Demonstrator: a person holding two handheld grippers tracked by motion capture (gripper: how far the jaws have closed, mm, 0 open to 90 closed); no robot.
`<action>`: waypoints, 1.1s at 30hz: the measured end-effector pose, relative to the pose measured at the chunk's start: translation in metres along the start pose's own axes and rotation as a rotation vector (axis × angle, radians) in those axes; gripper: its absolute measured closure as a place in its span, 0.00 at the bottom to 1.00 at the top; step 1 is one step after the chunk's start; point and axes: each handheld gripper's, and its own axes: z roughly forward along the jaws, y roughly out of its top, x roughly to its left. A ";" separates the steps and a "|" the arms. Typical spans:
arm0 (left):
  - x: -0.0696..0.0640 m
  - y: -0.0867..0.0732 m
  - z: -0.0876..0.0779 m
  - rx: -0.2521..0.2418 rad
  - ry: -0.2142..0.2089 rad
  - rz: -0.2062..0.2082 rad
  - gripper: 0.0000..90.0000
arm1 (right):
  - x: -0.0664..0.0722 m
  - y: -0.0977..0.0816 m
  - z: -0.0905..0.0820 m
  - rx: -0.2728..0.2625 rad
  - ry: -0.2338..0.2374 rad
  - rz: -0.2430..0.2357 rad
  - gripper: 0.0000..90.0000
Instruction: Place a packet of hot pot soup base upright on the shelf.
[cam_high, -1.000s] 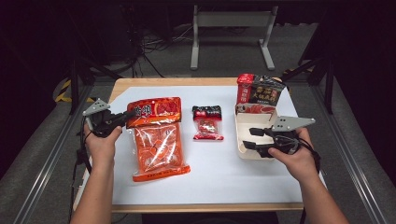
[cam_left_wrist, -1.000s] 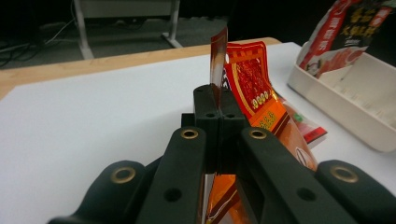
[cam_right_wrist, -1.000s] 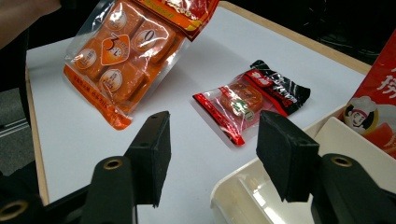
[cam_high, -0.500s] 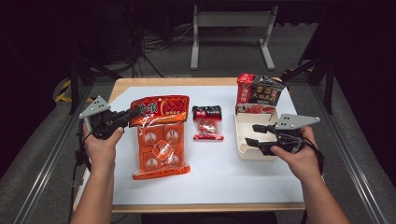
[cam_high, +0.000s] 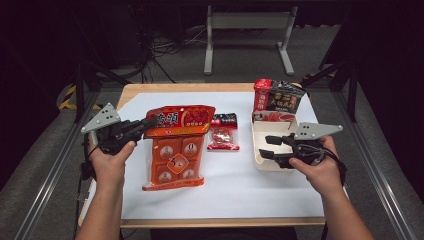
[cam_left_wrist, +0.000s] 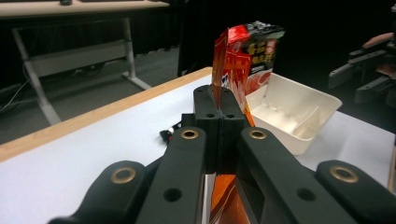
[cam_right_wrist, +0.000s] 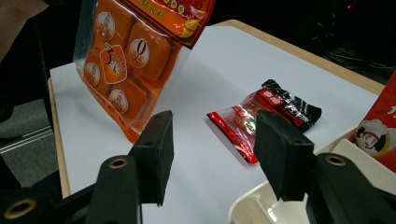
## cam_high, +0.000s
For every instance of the black tripod stand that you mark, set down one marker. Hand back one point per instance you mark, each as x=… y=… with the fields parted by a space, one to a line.
x=351 y=93
x=79 y=90

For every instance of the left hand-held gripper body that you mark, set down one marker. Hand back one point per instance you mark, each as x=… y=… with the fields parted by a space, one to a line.
x=110 y=133

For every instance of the white table mat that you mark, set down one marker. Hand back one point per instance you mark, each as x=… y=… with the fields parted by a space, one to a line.
x=233 y=186

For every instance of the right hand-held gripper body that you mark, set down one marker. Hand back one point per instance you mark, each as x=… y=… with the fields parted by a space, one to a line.
x=308 y=150

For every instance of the white plastic box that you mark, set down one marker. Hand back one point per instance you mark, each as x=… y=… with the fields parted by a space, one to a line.
x=270 y=130

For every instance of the yellow black hazard tape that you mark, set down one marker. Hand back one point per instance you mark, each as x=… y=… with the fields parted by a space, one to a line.
x=68 y=100

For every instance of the red black soup base packet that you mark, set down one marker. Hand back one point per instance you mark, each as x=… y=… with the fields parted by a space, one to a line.
x=283 y=96

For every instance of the grey metal stand frame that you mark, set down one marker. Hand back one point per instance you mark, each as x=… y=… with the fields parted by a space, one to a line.
x=250 y=20

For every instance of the small red black packet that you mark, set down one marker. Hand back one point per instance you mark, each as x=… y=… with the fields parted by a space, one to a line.
x=222 y=135

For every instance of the person's left hand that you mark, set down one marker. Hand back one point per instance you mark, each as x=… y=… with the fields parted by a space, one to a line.
x=108 y=166

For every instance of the person's right hand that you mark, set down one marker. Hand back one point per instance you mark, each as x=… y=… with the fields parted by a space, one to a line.
x=325 y=175

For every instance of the wooden table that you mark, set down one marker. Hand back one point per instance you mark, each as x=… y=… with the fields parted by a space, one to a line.
x=186 y=87

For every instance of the large orange food packet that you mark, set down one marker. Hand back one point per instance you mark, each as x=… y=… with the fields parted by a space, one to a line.
x=176 y=160

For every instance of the aluminium floor rail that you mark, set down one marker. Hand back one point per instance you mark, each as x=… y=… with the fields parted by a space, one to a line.
x=376 y=173
x=50 y=176

